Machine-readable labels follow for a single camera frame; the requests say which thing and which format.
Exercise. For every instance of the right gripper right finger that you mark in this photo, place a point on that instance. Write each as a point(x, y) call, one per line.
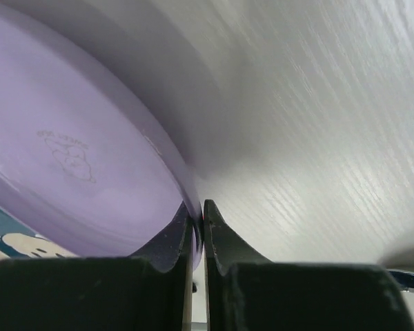
point(246, 291)

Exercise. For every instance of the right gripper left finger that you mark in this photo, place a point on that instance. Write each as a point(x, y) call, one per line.
point(149, 290)

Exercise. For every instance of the blue cartoon placemat cloth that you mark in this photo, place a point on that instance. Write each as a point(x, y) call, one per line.
point(25, 236)

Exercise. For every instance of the purple plastic plate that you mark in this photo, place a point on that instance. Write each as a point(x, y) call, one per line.
point(79, 147)

